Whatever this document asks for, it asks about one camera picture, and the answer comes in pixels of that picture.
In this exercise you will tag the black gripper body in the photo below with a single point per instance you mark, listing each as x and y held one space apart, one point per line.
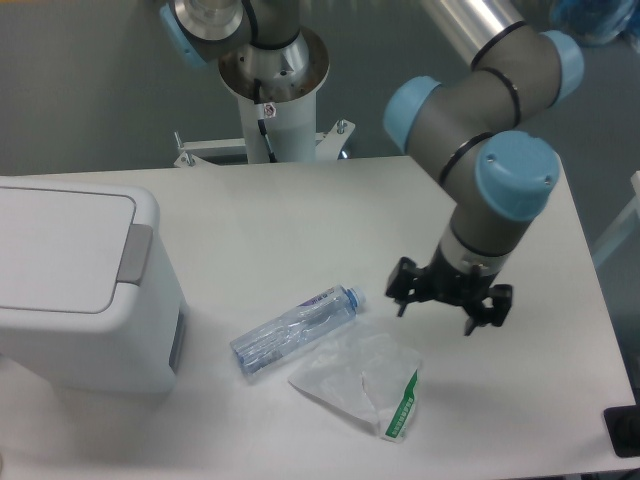
443 282

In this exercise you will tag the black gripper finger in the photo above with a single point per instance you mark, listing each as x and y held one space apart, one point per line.
406 284
492 310

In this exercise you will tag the white push-lid trash can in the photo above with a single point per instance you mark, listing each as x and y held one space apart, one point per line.
89 297

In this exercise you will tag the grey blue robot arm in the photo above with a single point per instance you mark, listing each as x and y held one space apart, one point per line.
466 136

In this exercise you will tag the clear plastic bag green label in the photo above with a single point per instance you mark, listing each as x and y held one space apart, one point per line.
365 375

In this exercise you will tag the clear plastic water bottle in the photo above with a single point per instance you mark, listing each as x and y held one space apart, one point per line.
296 331

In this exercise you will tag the black device at table edge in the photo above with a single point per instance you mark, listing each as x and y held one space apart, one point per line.
622 424

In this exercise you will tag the blue plastic bag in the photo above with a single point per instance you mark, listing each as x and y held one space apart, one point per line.
592 23

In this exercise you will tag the white frame at right edge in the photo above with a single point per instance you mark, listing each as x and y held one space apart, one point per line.
623 225

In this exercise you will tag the white metal base frame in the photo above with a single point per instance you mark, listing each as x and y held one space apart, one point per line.
270 146

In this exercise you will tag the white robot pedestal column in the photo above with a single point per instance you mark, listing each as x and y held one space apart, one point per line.
279 85

